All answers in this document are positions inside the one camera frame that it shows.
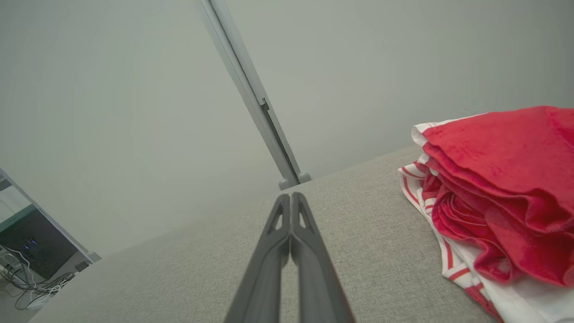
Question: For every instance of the grey metal partition post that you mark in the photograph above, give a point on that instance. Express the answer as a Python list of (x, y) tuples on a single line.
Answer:
[(251, 89)]

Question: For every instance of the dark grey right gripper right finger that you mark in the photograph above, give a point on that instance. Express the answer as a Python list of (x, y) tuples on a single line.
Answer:
[(318, 278)]

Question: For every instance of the black computer tower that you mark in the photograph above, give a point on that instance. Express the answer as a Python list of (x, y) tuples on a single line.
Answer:
[(36, 246)]

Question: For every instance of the red white basketball jersey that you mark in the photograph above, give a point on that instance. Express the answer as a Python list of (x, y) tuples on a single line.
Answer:
[(506, 179)]

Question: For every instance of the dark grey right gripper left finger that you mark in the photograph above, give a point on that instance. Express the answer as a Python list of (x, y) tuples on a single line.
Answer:
[(264, 269)]

